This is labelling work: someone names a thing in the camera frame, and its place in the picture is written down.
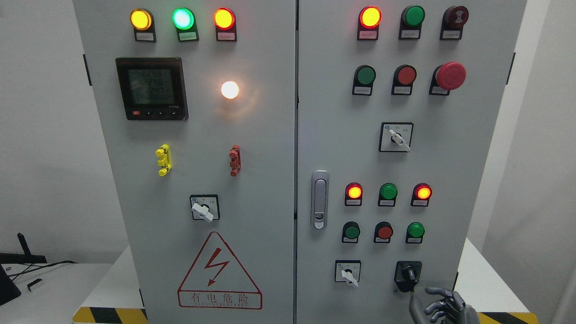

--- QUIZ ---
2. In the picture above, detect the green push button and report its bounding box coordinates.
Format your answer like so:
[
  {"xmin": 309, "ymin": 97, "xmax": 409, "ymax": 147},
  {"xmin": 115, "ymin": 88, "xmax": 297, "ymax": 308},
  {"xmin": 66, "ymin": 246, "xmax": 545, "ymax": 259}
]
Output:
[
  {"xmin": 341, "ymin": 221, "xmax": 361, "ymax": 243},
  {"xmin": 405, "ymin": 222, "xmax": 425, "ymax": 244},
  {"xmin": 352, "ymin": 64, "xmax": 376, "ymax": 96}
]

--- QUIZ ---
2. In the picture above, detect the red terminal connector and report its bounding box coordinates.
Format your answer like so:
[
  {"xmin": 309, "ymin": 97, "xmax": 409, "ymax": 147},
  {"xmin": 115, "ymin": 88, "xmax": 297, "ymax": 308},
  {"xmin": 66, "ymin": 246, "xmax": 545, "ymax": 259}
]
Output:
[{"xmin": 229, "ymin": 145, "xmax": 242, "ymax": 177}]

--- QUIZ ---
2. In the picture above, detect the red emergency stop mushroom button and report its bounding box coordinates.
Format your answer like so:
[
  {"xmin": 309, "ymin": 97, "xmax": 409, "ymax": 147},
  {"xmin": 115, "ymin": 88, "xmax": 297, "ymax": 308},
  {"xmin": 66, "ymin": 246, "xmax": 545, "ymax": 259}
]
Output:
[{"xmin": 429, "ymin": 61, "xmax": 467, "ymax": 96}]

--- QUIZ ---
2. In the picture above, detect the red indicator middle right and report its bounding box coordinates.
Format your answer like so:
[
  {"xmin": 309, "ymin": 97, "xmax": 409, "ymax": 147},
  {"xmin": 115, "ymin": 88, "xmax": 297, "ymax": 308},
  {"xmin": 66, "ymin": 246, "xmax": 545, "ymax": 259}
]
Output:
[{"xmin": 410, "ymin": 183, "xmax": 432, "ymax": 207}]

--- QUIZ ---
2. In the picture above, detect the black monitor corner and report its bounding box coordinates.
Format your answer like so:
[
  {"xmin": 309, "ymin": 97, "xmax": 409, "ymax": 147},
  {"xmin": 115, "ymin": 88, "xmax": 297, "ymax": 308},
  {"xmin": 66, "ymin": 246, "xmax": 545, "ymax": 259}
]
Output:
[{"xmin": 0, "ymin": 265, "xmax": 21, "ymax": 306}]

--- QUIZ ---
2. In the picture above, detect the small black white adapter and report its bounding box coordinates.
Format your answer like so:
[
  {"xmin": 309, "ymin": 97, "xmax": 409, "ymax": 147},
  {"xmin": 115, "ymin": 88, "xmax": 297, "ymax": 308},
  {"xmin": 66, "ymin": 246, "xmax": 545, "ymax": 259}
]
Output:
[{"xmin": 27, "ymin": 278, "xmax": 44, "ymax": 292}]

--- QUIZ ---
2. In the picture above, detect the red electrical hazard sticker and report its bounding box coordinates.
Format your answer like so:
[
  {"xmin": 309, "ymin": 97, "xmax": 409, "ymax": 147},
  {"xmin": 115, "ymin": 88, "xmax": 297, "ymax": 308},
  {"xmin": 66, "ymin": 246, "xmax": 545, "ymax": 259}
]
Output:
[{"xmin": 178, "ymin": 231, "xmax": 262, "ymax": 310}]

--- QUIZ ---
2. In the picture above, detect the red lit indicator top right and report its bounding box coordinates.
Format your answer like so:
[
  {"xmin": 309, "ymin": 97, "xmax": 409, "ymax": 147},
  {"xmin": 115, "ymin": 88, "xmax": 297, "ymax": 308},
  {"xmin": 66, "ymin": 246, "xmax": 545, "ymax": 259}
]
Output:
[{"xmin": 357, "ymin": 5, "xmax": 382, "ymax": 41}]

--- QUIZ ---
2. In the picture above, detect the red lit indicator light left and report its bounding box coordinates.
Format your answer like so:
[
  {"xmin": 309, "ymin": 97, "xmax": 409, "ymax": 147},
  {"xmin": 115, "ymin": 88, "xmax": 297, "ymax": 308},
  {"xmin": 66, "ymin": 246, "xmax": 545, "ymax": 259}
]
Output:
[{"xmin": 213, "ymin": 7, "xmax": 237, "ymax": 42}]

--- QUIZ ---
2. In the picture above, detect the green push button lower left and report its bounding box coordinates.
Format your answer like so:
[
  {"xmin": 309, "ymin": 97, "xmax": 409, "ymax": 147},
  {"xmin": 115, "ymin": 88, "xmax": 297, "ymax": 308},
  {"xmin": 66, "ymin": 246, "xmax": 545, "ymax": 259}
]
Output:
[{"xmin": 341, "ymin": 221, "xmax": 361, "ymax": 243}]

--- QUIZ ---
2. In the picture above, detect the green indicator top right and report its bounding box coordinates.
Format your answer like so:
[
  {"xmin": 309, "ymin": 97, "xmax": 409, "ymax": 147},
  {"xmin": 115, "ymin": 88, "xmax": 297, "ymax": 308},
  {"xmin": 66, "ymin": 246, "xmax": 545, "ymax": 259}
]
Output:
[{"xmin": 398, "ymin": 5, "xmax": 425, "ymax": 40}]

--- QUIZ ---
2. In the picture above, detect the green push button lower right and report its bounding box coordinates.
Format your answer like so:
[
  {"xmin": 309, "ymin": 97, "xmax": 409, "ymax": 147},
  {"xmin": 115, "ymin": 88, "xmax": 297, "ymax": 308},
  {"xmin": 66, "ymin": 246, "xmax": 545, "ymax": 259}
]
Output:
[{"xmin": 405, "ymin": 222, "xmax": 425, "ymax": 244}]

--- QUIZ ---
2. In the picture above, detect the white selector switch upper right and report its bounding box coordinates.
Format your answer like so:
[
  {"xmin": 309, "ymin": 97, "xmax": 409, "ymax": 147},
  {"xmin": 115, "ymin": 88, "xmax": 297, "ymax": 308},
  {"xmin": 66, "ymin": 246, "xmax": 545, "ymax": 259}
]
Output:
[{"xmin": 378, "ymin": 122, "xmax": 414, "ymax": 153}]

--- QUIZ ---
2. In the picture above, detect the white selector switch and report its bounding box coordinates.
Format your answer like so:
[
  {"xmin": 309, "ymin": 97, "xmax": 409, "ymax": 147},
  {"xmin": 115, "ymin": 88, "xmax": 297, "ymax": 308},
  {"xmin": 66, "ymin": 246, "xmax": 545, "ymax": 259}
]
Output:
[
  {"xmin": 378, "ymin": 122, "xmax": 414, "ymax": 153},
  {"xmin": 334, "ymin": 260, "xmax": 361, "ymax": 288}
]

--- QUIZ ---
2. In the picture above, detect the red push button upper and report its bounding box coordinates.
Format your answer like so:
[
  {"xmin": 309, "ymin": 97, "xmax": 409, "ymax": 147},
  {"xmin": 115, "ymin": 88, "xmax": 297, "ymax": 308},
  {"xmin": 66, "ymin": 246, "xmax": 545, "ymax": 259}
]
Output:
[{"xmin": 391, "ymin": 64, "xmax": 417, "ymax": 95}]

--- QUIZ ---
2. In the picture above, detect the green lit indicator light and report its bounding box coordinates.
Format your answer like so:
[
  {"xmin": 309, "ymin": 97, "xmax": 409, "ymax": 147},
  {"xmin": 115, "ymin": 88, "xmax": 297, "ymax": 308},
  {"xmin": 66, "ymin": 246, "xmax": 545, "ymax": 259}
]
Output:
[{"xmin": 171, "ymin": 7, "xmax": 199, "ymax": 42}]

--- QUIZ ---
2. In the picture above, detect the grey electrical control cabinet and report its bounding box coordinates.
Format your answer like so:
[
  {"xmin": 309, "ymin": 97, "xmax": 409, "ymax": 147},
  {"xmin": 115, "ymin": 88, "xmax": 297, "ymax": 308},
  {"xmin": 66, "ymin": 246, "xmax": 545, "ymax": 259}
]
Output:
[{"xmin": 73, "ymin": 0, "xmax": 527, "ymax": 324}]

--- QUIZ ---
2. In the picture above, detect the green indicator middle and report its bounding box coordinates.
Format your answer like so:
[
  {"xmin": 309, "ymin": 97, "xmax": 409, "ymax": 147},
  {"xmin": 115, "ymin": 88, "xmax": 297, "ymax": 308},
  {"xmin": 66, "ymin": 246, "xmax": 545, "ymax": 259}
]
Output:
[{"xmin": 377, "ymin": 183, "xmax": 398, "ymax": 207}]

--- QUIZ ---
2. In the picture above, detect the white selector switch left door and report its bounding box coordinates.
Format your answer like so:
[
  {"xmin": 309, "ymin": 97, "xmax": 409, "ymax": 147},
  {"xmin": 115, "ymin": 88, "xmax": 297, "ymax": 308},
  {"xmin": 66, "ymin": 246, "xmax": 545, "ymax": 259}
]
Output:
[{"xmin": 189, "ymin": 193, "xmax": 221, "ymax": 223}]

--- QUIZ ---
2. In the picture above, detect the white selector switch lower right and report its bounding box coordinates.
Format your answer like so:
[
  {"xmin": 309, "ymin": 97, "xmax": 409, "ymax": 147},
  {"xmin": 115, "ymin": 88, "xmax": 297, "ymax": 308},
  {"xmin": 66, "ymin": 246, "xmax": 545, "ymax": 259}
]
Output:
[{"xmin": 334, "ymin": 260, "xmax": 361, "ymax": 288}]

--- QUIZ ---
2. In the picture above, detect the dark red buzzer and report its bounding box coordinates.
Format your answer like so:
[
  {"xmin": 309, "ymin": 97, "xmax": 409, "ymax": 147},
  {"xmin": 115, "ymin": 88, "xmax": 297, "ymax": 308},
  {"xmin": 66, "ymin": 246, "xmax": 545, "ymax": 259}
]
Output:
[{"xmin": 440, "ymin": 5, "xmax": 469, "ymax": 41}]

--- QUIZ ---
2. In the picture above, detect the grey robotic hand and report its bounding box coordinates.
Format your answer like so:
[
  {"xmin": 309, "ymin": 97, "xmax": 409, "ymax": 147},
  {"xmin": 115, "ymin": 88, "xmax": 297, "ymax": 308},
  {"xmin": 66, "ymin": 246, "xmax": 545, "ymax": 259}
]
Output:
[{"xmin": 409, "ymin": 287, "xmax": 481, "ymax": 324}]

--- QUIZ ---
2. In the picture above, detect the black cable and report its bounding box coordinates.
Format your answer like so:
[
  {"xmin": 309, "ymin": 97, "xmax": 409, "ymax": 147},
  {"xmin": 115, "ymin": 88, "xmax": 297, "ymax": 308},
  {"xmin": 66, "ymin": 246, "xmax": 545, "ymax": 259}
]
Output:
[{"xmin": 4, "ymin": 260, "xmax": 78, "ymax": 282}]

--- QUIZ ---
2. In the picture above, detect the red push button lower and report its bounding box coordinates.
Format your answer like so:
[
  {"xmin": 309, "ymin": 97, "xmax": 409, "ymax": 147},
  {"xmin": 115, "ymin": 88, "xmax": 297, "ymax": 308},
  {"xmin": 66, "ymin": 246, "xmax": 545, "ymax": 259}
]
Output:
[{"xmin": 373, "ymin": 221, "xmax": 394, "ymax": 243}]

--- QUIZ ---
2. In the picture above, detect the green push button upper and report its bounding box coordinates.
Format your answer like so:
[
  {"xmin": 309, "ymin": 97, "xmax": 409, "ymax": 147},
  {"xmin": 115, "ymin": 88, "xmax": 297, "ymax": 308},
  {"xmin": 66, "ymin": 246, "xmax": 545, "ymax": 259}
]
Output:
[{"xmin": 352, "ymin": 64, "xmax": 376, "ymax": 96}]

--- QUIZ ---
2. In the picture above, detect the black digital power meter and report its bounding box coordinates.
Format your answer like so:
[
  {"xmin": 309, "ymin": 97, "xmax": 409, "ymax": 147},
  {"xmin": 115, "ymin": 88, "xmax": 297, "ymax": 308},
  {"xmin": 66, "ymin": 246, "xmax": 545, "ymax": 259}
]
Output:
[{"xmin": 115, "ymin": 57, "xmax": 189, "ymax": 121}]

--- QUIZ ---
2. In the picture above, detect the yellow indicator light top left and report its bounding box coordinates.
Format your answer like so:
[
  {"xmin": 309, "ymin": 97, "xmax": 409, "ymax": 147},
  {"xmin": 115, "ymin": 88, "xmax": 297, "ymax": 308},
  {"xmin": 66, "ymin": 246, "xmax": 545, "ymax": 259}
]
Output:
[{"xmin": 130, "ymin": 8, "xmax": 156, "ymax": 42}]

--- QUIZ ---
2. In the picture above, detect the black antenna device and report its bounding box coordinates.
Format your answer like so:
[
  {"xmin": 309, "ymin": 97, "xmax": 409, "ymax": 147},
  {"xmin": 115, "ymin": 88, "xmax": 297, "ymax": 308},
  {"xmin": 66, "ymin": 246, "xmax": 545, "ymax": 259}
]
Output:
[{"xmin": 0, "ymin": 233, "xmax": 47, "ymax": 263}]

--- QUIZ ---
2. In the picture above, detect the white glowing lamp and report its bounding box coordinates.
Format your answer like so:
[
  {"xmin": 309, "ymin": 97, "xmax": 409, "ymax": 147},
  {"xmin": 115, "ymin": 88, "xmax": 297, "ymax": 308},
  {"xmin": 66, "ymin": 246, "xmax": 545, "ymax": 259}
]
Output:
[{"xmin": 220, "ymin": 81, "xmax": 239, "ymax": 100}]

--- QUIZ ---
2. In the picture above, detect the black rotary knob switch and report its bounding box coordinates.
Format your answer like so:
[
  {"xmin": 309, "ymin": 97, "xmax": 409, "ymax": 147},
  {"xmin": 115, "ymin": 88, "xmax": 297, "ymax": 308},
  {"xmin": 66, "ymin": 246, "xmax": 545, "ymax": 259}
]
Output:
[{"xmin": 394, "ymin": 261, "xmax": 422, "ymax": 293}]

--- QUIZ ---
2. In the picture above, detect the silver door latch handle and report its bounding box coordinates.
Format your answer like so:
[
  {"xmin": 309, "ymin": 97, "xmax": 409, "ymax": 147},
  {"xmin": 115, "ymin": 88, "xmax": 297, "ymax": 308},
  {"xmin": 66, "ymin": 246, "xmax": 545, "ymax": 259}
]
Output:
[{"xmin": 311, "ymin": 170, "xmax": 329, "ymax": 230}]

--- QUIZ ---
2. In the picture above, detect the yellow terminal connector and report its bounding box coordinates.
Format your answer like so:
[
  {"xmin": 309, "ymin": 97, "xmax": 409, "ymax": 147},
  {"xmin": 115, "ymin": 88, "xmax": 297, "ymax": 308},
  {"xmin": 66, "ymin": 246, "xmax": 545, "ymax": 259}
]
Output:
[{"xmin": 156, "ymin": 144, "xmax": 172, "ymax": 177}]

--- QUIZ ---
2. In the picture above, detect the red lit indicator middle left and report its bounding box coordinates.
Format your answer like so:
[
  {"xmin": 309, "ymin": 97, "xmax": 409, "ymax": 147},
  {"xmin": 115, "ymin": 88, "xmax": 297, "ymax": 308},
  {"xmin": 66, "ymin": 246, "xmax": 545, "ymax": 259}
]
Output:
[{"xmin": 344, "ymin": 182, "xmax": 363, "ymax": 206}]

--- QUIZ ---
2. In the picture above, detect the red push button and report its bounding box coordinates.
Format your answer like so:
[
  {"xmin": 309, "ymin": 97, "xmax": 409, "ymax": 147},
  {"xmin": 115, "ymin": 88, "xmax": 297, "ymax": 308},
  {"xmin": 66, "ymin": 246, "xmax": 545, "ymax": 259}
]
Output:
[
  {"xmin": 391, "ymin": 64, "xmax": 417, "ymax": 95},
  {"xmin": 373, "ymin": 221, "xmax": 394, "ymax": 243}
]

